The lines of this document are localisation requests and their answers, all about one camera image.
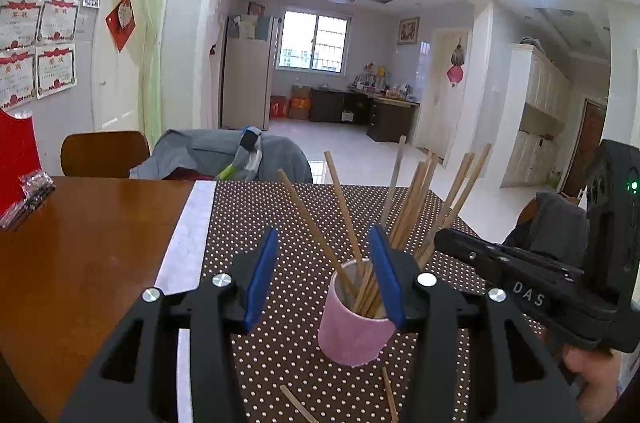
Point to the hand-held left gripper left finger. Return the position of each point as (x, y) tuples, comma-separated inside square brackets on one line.
[(262, 273)]

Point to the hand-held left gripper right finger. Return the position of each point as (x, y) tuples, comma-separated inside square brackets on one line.
[(387, 273)]

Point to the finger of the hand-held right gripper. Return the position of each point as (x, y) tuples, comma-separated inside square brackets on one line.
[(460, 245)]

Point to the pink cylindrical cup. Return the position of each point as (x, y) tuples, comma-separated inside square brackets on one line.
[(350, 333)]

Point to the bunch of wooden chopsticks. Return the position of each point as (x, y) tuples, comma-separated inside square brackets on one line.
[(345, 208)]

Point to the pale greyish chopstick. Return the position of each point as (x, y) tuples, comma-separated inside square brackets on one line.
[(396, 175)]

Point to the thin wooden chopstick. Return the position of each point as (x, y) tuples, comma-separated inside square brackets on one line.
[(390, 395), (300, 404)]

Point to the person's right hand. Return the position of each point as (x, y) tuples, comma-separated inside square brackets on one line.
[(595, 378)]

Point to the chair with grey clothing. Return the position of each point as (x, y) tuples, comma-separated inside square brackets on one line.
[(555, 223)]

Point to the brown polka-dot tablecloth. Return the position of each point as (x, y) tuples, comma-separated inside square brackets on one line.
[(290, 353)]

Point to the brown entrance door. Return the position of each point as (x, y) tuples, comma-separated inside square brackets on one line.
[(587, 143)]

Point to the white interior door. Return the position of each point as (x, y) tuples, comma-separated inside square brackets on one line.
[(435, 113)]

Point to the grey jacket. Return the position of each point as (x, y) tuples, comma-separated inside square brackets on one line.
[(200, 148)]

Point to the white wardrobe cabinet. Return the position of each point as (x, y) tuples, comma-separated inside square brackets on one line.
[(537, 103)]

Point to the dark wooden cabinet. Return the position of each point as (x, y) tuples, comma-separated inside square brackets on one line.
[(360, 113)]

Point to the red cardboard box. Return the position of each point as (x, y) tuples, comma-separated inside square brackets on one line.
[(279, 108)]

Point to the orange cardboard box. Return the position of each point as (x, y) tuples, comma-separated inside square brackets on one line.
[(300, 105)]

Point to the red hanging ornament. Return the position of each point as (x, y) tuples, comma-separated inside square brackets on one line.
[(456, 70)]

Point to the beige refrigerator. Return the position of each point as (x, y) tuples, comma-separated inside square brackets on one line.
[(247, 83)]

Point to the wooden chair back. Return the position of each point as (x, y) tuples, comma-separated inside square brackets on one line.
[(100, 153)]

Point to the barred window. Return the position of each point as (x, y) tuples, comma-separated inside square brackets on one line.
[(312, 43)]

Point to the clear plastic packet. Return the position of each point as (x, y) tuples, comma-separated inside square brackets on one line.
[(30, 193)]

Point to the light green curtain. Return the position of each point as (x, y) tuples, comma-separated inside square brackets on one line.
[(150, 28)]

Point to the red paper bag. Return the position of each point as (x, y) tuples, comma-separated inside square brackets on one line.
[(17, 153)]

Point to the framed wall picture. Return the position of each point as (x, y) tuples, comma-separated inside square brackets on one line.
[(408, 30)]

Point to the red diamond wall decoration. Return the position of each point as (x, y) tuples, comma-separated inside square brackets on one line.
[(121, 20)]

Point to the wall of award certificates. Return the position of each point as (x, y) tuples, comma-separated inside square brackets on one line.
[(45, 28)]

